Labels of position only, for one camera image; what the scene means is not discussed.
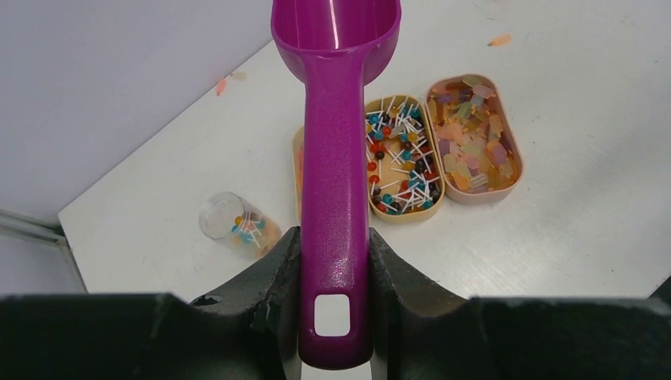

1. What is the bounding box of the tray of lollipop candies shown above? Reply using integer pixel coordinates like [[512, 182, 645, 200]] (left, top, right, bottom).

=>
[[364, 95, 445, 225]]

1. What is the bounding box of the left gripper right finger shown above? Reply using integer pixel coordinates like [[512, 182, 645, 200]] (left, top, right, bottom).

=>
[[369, 230, 670, 379]]

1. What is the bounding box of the tray of popsicle candies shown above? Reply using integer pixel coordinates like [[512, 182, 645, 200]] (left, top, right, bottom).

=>
[[424, 74, 524, 205]]

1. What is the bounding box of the magenta plastic scoop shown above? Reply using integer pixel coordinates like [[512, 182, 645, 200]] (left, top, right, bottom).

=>
[[271, 1, 402, 370]]

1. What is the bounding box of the clear plastic jar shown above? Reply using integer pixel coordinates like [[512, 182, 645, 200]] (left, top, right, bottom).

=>
[[199, 192, 282, 257]]

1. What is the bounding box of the spilled candy at table edge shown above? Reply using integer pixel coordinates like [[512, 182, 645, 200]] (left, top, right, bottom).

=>
[[214, 71, 247, 97]]

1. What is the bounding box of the spilled orange candy on table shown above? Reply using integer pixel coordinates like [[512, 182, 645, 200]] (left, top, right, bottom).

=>
[[487, 33, 512, 48]]

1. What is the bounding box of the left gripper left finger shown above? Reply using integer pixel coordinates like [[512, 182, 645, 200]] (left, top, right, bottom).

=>
[[1, 227, 301, 379]]

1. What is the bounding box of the tray of gummy candies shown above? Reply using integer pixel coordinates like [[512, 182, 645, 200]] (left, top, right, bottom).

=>
[[292, 127, 304, 224]]

